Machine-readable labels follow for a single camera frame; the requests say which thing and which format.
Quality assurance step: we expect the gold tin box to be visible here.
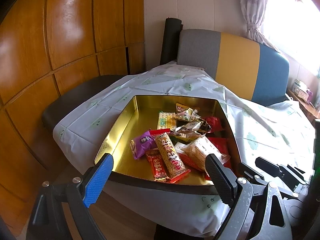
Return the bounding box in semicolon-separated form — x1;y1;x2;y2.
94;95;241;194

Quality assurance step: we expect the black gold sesame packet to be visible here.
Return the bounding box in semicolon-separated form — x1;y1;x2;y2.
170;120;212;141

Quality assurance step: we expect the dark bench seat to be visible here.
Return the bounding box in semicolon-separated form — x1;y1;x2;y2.
42;75;124;133

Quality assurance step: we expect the grey yellow blue sofa back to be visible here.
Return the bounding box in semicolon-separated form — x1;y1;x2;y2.
177;29;289;106

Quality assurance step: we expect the red foil snack packet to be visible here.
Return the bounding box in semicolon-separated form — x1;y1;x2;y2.
178;153;206;172

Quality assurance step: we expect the red orange bar packet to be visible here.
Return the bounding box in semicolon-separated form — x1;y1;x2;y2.
145;148;170;183

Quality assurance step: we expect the white red-striped packet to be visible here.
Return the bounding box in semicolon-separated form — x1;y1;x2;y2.
174;142;187;155

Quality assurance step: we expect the tissue box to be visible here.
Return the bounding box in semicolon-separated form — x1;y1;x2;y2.
292;79;309;102

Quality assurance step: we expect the wooden side shelf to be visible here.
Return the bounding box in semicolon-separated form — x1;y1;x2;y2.
286;89;319;127

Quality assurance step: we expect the clear rice cake packet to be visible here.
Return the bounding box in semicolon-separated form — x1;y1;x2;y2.
181;136;230;171

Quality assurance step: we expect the patterned curtain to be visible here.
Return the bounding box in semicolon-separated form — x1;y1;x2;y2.
240;0;277;50

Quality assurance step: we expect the chipmunk grain bar packet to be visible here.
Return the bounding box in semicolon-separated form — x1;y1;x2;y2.
149;129;190;184

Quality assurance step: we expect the purple small box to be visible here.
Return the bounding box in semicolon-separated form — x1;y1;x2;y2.
306;88;313;104

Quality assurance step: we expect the green yellow cracker packet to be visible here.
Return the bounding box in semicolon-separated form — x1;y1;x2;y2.
157;111;177;131

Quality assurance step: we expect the yellow clear candy packet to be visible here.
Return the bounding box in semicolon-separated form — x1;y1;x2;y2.
175;103;201;122

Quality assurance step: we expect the black rolled mat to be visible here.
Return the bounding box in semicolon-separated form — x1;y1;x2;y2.
160;17;183;65

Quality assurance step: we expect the light blue cloud-print tablecloth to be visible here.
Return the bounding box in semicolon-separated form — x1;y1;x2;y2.
53;62;315;237

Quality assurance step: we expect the purple snack packet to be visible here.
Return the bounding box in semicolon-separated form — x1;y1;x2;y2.
130;131;157;160

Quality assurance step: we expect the wooden wall cabinet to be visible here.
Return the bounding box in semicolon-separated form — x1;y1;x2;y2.
1;0;145;235

